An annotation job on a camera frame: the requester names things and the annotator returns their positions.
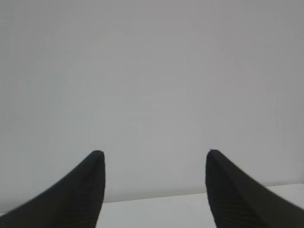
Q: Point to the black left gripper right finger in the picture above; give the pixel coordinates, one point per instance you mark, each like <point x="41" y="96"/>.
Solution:
<point x="238" y="201"/>

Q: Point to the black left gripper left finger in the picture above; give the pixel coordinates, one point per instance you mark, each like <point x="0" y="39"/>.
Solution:
<point x="75" y="201"/>

